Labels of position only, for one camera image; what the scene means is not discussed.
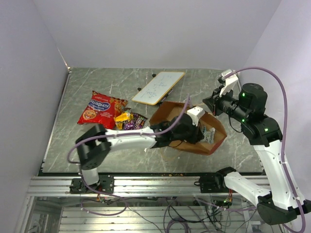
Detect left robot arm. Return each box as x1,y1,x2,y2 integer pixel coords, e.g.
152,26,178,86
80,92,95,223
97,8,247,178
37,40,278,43
73,113,203,193

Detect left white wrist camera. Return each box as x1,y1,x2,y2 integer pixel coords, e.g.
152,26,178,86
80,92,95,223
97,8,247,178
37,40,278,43
187,106,205,126

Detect red brown paper bag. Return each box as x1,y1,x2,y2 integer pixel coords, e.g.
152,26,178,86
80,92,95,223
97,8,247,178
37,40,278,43
150,101,227,156

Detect white blue snack wrapper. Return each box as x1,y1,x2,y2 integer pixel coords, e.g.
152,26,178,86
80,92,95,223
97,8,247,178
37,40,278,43
202,127,216,144

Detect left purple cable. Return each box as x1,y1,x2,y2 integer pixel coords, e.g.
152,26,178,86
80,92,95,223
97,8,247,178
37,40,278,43
67,94,192,216

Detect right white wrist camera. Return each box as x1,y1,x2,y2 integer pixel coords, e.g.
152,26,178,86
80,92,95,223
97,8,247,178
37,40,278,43
218,69,239,97

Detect red cookie snack bag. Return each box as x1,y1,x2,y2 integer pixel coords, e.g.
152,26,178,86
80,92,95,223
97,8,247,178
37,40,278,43
77,91,128,129

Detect purple candy packet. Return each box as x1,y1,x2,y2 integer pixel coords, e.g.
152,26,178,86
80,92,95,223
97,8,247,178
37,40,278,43
122,119,136,130

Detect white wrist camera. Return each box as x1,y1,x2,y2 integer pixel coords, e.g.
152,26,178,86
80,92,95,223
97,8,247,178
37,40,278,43
187,106,205,126
218,69,239,97

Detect aluminium mounting rail frame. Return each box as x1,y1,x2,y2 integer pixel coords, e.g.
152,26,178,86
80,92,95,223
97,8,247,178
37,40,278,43
24,172,292,233

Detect yellow m&m's candy packet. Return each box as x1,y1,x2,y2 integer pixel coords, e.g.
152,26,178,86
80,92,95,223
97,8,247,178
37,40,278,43
114,112,133,123

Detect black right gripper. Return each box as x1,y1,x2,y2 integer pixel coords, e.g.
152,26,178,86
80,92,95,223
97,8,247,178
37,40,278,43
203,84,249,123

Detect small whiteboard with yellow frame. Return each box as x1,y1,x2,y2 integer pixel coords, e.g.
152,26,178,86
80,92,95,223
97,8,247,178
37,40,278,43
132,71,185,105

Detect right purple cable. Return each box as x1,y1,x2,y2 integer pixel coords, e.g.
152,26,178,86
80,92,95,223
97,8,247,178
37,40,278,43
223,67,306,233

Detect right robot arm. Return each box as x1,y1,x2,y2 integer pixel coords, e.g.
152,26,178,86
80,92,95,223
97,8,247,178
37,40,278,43
203,83,311,225

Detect brown m&m's candy packet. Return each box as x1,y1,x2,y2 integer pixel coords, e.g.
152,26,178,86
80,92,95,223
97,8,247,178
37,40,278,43
133,113,148,130

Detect purple cable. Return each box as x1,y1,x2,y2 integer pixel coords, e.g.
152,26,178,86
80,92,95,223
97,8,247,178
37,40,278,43
223,67,306,233
67,94,192,216

